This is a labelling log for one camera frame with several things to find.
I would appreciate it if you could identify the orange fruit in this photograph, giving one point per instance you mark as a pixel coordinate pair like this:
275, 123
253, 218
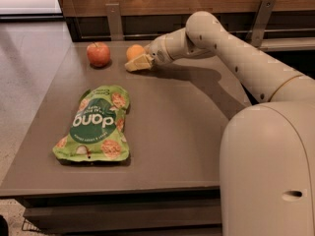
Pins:
134, 51

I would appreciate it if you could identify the right metal bracket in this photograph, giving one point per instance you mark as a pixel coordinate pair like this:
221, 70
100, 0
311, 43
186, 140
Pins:
256, 34

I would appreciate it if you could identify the white rounded gripper body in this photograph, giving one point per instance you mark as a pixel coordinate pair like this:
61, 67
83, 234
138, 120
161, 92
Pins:
158, 53

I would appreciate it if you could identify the metal bracket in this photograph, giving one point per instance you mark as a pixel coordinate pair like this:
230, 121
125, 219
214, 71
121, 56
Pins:
256, 34
114, 21

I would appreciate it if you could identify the red apple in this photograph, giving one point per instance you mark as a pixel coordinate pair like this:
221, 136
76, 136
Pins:
98, 54

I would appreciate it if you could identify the left metal bracket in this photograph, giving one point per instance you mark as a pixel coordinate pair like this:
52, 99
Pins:
114, 21

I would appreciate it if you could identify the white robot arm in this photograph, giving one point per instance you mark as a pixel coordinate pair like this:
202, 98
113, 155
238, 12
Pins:
267, 151

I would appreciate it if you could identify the green snack chip bag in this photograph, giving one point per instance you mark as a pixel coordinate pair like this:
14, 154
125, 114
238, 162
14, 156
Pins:
97, 130

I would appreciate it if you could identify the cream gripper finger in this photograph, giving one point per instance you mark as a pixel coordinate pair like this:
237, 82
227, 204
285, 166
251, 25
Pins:
141, 62

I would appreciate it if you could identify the grey table drawer front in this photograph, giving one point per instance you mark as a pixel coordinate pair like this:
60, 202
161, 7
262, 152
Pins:
93, 218

